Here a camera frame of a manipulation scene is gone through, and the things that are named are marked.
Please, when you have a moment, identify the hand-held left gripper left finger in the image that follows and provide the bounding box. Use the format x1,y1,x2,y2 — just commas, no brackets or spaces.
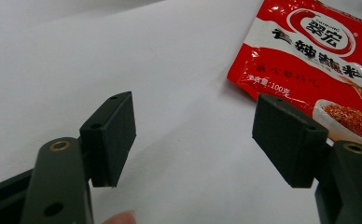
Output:
21,91,137,224

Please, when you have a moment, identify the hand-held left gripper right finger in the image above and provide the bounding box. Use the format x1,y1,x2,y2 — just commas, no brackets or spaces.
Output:
251,93,362,224

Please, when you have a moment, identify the red seasoning packet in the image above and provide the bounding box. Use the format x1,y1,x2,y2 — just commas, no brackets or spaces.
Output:
226,0,362,146

